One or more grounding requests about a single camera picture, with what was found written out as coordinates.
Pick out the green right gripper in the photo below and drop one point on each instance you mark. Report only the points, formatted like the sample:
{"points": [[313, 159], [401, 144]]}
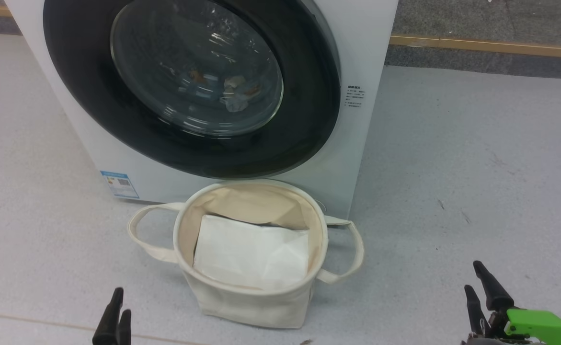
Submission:
{"points": [[539, 328]]}

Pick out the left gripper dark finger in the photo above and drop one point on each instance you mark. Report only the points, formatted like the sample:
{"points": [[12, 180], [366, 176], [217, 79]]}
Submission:
{"points": [[125, 330], [108, 321]]}

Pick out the black washing machine door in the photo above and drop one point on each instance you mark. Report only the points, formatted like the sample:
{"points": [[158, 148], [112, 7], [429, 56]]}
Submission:
{"points": [[84, 96]]}

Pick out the blue patterned garment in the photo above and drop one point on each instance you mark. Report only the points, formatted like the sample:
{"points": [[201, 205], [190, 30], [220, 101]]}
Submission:
{"points": [[236, 93]]}

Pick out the cream canvas laundry basket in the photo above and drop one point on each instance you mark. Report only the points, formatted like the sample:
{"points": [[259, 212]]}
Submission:
{"points": [[256, 306]]}

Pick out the white front-load washing machine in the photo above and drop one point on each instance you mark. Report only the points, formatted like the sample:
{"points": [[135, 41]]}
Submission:
{"points": [[357, 43]]}

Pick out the blue energy label sticker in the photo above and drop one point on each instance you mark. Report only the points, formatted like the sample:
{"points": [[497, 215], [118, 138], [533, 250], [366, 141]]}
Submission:
{"points": [[120, 184]]}

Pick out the white folded sheet liner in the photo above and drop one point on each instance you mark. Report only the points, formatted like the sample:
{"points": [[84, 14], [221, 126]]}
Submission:
{"points": [[246, 254]]}

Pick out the small black text label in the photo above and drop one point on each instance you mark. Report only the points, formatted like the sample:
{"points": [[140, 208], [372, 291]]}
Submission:
{"points": [[355, 97]]}

